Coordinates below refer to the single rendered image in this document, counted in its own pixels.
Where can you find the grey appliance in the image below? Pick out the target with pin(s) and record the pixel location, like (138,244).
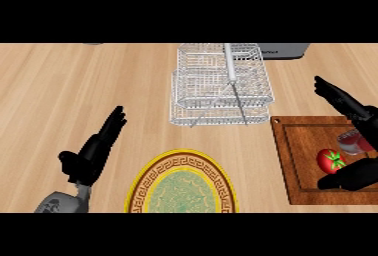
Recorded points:
(282,50)

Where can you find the brown wooden cutting board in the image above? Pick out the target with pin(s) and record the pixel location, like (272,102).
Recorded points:
(304,150)

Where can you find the yellow patterned round plate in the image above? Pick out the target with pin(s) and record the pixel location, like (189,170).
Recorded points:
(180,183)

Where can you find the red tomato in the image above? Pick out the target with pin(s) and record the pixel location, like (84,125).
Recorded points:
(329,161)

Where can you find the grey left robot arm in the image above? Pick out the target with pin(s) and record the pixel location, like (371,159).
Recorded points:
(64,201)

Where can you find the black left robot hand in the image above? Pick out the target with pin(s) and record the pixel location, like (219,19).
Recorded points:
(93,151)

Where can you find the red can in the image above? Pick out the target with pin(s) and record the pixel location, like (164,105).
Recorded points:
(352,142)

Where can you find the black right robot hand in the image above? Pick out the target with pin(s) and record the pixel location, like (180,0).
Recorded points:
(355,110)

